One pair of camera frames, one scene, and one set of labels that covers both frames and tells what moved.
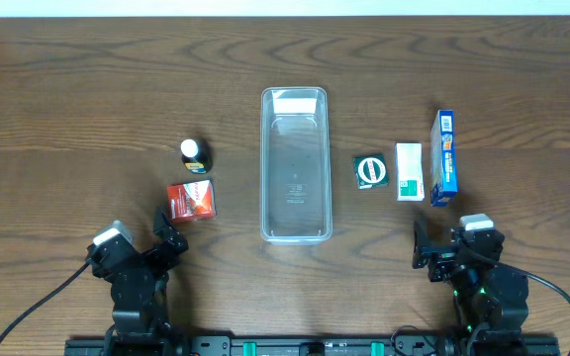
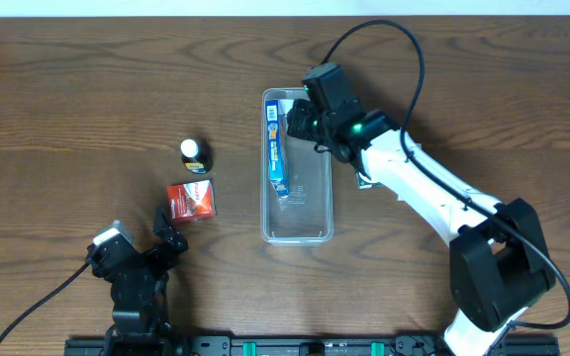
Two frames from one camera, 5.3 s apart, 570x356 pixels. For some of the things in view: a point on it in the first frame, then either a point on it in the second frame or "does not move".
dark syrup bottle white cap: [196, 156] does not move
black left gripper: [155, 253] does not move
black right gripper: [436, 256] -> [300, 122]
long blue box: [442, 158] -> [274, 151]
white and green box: [410, 186] does not move
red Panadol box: [192, 201] does not move
